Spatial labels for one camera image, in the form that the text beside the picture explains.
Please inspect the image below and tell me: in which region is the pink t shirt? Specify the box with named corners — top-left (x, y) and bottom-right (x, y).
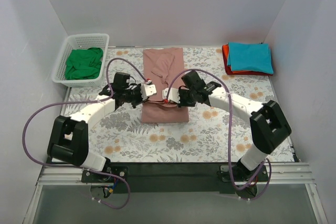
top-left (141, 48), bottom-right (189, 123)

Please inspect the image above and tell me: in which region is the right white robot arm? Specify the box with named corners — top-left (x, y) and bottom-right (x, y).
top-left (178, 70), bottom-right (292, 181)

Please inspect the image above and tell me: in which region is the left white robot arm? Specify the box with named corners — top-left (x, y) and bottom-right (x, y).
top-left (47, 72), bottom-right (156, 182)

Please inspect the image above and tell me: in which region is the floral table mat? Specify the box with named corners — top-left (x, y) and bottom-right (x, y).
top-left (51, 47), bottom-right (295, 163)

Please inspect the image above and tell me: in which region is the green t shirt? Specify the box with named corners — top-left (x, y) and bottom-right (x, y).
top-left (65, 47), bottom-right (103, 80)

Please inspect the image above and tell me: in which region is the orange folded t shirt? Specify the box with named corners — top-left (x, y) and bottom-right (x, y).
top-left (222, 44), bottom-right (253, 74)

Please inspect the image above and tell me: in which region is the white plastic basket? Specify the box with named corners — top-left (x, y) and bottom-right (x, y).
top-left (51, 33), bottom-right (109, 88)

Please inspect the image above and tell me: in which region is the blue folded t shirt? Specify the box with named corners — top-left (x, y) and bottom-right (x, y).
top-left (228, 42), bottom-right (274, 75)

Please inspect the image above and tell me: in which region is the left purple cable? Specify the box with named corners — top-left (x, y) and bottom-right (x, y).
top-left (22, 58), bottom-right (152, 209)

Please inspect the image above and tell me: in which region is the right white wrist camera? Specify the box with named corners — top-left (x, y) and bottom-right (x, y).
top-left (162, 88), bottom-right (180, 104)

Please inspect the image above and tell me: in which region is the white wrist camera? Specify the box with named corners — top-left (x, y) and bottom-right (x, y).
top-left (140, 83), bottom-right (157, 101)
top-left (162, 88), bottom-right (180, 104)

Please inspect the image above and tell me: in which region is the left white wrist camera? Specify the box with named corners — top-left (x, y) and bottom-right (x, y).
top-left (140, 83), bottom-right (157, 101)

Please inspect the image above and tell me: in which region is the aluminium rail frame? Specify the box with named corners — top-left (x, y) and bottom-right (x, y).
top-left (24, 162), bottom-right (327, 223)

